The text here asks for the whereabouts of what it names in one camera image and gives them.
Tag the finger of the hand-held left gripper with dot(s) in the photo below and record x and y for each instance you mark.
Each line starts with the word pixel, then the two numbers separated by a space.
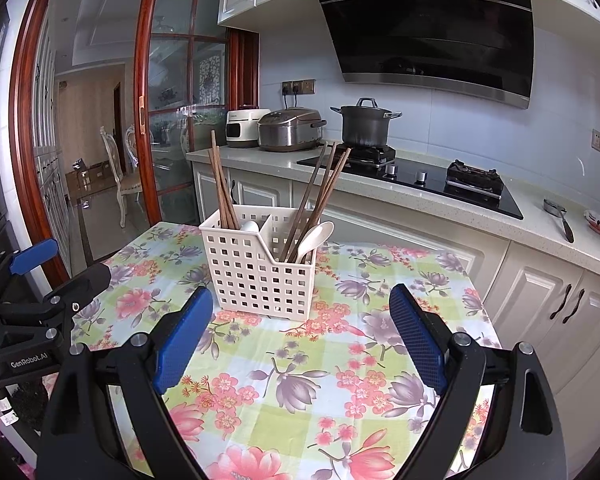
pixel 32 255
pixel 92 277

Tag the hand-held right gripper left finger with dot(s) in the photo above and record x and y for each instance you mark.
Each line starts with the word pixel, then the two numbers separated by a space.
pixel 185 345

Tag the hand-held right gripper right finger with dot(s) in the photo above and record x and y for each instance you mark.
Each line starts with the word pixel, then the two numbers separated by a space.
pixel 417 340

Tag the white perforated plastic basket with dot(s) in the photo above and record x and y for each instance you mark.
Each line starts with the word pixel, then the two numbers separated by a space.
pixel 250 280

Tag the white ceramic spoon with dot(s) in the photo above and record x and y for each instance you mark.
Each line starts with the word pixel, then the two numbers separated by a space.
pixel 321 234
pixel 250 226

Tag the white carved dining chair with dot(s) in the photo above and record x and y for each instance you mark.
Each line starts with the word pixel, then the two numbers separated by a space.
pixel 130 145
pixel 125 187

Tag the brown cardboard box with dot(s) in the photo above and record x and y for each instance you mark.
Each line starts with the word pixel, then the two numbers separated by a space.
pixel 92 172

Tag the floral tablecloth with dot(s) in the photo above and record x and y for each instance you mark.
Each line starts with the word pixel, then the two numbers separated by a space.
pixel 305 360

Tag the black glass gas stove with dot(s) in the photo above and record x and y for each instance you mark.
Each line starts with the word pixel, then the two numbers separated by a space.
pixel 430 185

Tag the small white kitchen appliance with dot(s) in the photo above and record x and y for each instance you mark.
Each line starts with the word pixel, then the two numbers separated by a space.
pixel 242 127

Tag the dark grey lidded pot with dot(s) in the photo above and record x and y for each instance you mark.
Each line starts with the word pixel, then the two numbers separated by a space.
pixel 365 127

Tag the red wooden glass sliding door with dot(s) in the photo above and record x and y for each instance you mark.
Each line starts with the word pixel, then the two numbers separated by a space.
pixel 140 60

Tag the silver rice cooker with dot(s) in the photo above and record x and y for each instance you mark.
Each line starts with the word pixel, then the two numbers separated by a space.
pixel 287 130

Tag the black range hood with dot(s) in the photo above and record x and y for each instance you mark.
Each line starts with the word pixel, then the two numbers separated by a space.
pixel 430 30

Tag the gold wall socket with plugs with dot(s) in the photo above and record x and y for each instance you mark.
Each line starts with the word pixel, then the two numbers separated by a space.
pixel 300 87

